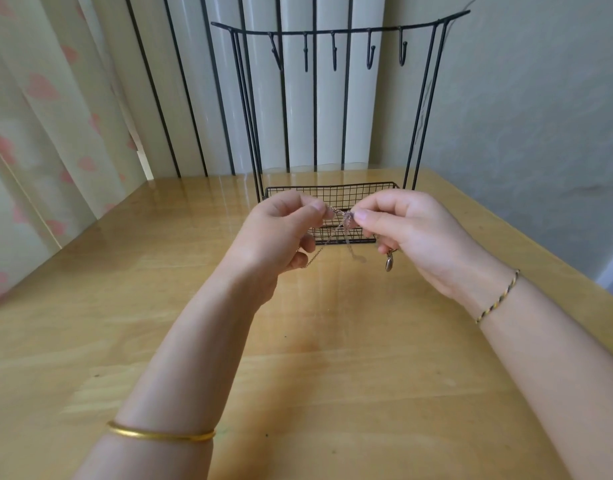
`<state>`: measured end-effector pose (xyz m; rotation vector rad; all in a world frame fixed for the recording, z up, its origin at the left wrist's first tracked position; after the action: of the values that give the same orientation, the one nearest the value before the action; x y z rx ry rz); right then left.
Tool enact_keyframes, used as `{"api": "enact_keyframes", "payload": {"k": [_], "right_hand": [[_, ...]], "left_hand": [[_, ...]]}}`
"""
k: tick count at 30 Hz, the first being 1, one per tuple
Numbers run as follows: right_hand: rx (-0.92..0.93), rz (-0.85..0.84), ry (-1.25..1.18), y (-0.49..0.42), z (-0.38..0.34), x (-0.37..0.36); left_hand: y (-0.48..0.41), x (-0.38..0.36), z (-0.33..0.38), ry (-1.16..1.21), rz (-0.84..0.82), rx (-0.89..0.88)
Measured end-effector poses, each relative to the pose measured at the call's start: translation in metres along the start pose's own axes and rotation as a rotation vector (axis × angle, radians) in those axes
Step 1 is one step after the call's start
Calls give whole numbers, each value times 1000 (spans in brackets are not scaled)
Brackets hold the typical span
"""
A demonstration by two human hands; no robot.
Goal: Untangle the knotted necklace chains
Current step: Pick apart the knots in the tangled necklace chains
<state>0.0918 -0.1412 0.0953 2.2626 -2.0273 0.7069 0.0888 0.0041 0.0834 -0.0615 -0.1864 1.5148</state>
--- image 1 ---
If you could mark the person's right hand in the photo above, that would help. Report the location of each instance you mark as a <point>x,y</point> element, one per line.
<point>426,240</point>

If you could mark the person's left hand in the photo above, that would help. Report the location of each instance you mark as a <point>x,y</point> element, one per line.
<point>272,243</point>

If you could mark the person's right forearm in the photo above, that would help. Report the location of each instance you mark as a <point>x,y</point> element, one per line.
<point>561,390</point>

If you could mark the person's left forearm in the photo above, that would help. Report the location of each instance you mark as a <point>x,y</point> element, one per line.
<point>182,395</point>

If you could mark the white black-striped curtain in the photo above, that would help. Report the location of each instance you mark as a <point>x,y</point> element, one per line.
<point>212,95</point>

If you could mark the gold bangle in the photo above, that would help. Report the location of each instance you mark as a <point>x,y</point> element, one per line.
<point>157,434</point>

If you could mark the pink floral curtain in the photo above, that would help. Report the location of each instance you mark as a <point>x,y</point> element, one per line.
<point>37,140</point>

